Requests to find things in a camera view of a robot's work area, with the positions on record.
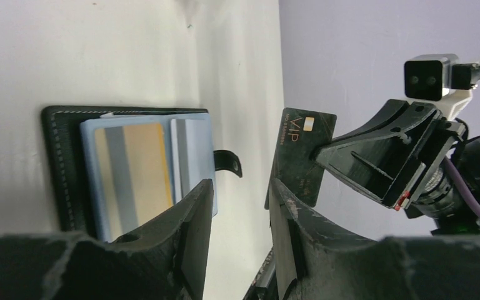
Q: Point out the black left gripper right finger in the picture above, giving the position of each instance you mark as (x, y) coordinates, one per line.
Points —
(316, 258)

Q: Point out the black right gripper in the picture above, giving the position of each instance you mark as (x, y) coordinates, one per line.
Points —
(388, 157)

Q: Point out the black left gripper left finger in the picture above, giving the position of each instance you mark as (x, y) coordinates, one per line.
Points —
(168, 255)

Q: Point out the gold VIP card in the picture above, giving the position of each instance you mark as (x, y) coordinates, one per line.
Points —
(134, 181)

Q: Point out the black VIP card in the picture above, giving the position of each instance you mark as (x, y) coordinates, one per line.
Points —
(301, 133)

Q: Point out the grey striped card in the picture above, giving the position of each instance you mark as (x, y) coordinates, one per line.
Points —
(192, 152)

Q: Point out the black card holder wallet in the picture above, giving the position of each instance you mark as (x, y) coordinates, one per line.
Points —
(68, 134)

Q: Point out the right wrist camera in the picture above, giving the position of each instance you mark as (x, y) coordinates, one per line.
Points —
(440, 79)

